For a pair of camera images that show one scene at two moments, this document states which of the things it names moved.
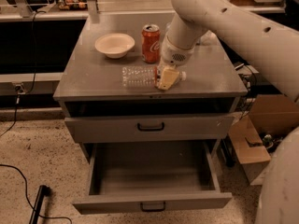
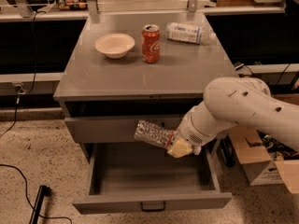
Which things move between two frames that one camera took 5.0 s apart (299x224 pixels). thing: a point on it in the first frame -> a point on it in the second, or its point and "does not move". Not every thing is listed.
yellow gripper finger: (169, 76) -> (181, 147)
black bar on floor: (43, 191) does not move
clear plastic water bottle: (145, 77) -> (154, 133)
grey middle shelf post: (92, 3) does not move
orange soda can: (150, 43) does not move
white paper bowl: (116, 46) does not move
